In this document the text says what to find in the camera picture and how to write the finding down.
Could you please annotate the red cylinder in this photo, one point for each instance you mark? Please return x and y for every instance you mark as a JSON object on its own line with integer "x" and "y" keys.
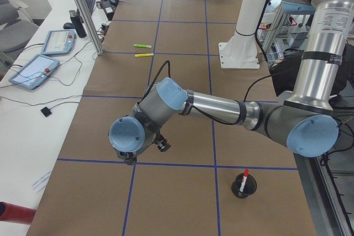
{"x": 16, "y": 214}

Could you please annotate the seated person in black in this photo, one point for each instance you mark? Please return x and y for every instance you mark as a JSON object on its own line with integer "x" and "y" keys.
{"x": 284, "y": 73}

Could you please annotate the small black square sensor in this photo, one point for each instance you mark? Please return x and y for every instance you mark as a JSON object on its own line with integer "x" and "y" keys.
{"x": 46, "y": 111}

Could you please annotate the red marker pen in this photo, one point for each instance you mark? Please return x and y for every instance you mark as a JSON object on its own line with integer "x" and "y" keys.
{"x": 244, "y": 179}

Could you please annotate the upper teach pendant tablet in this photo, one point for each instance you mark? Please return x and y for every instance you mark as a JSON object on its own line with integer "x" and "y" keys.
{"x": 59, "y": 42}

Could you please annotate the aluminium frame post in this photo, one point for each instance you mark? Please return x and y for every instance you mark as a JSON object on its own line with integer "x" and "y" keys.
{"x": 90, "y": 28}

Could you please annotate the black keyboard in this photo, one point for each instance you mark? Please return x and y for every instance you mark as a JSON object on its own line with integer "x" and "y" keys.
{"x": 91, "y": 4}

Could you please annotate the black water bottle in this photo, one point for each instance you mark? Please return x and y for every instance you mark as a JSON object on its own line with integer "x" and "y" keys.
{"x": 76, "y": 21}

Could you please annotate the teach pendant tablet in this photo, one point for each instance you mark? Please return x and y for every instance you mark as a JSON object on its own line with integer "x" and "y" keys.
{"x": 35, "y": 72}
{"x": 59, "y": 42}

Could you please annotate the yellow marker pen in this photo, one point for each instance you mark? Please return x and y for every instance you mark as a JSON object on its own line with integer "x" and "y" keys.
{"x": 144, "y": 55}

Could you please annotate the green marker pen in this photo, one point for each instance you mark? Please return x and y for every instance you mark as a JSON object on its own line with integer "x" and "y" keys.
{"x": 142, "y": 46}

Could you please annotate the black mesh cup near left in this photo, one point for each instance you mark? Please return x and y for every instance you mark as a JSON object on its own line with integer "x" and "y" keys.
{"x": 250, "y": 186}

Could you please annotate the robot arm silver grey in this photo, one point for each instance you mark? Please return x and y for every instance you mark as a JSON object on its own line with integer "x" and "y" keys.
{"x": 303, "y": 123}

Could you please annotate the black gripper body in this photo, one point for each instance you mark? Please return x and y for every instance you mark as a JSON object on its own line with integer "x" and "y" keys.
{"x": 128, "y": 158}

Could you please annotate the lower teach pendant tablet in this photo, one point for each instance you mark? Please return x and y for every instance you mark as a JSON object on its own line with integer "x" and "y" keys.
{"x": 35, "y": 72}

